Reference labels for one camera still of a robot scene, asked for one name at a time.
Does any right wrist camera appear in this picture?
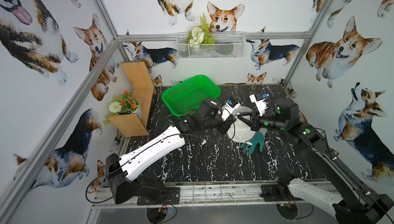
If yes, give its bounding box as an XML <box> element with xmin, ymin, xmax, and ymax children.
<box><xmin>249</xmin><ymin>93</ymin><xmax>269</xmax><ymax>117</ymax></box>

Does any green plastic basket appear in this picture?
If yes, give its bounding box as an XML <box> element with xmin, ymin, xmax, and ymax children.
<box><xmin>162</xmin><ymin>75</ymin><xmax>221</xmax><ymax>117</ymax></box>

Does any white wire wall basket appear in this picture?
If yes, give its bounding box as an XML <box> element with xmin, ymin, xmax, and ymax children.
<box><xmin>176</xmin><ymin>32</ymin><xmax>246</xmax><ymax>59</ymax></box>

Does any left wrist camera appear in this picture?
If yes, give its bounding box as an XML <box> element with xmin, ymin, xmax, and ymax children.
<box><xmin>221</xmin><ymin>97</ymin><xmax>240</xmax><ymax>121</ymax></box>

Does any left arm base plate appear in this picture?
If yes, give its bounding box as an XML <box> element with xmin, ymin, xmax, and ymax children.
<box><xmin>137</xmin><ymin>187</ymin><xmax>181</xmax><ymax>206</ymax></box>

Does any white flower fern bouquet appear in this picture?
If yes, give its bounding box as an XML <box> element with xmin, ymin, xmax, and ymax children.
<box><xmin>184</xmin><ymin>14</ymin><xmax>215</xmax><ymax>49</ymax></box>

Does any potted flower plant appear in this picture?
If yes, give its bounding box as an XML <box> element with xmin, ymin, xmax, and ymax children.
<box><xmin>103</xmin><ymin>90</ymin><xmax>143</xmax><ymax>125</ymax></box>

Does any green rubber glove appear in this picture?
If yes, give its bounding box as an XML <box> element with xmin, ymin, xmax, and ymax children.
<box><xmin>240</xmin><ymin>132</ymin><xmax>265</xmax><ymax>155</ymax></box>

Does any wooden shelf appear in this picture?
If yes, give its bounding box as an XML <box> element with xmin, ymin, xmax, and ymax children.
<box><xmin>108</xmin><ymin>61</ymin><xmax>156</xmax><ymax>137</ymax></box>

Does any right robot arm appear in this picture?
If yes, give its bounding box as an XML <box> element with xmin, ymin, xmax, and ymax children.
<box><xmin>238</xmin><ymin>98</ymin><xmax>394</xmax><ymax>224</ymax></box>

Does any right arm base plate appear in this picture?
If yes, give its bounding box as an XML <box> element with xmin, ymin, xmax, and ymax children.
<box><xmin>260</xmin><ymin>184</ymin><xmax>292</xmax><ymax>201</ymax></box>

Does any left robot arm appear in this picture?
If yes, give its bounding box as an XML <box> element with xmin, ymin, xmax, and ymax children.
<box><xmin>105</xmin><ymin>97</ymin><xmax>240</xmax><ymax>204</ymax></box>

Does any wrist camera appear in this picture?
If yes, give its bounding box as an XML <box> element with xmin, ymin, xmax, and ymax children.
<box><xmin>221</xmin><ymin>97</ymin><xmax>240</xmax><ymax>121</ymax></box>
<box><xmin>249</xmin><ymin>93</ymin><xmax>269</xmax><ymax>117</ymax></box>

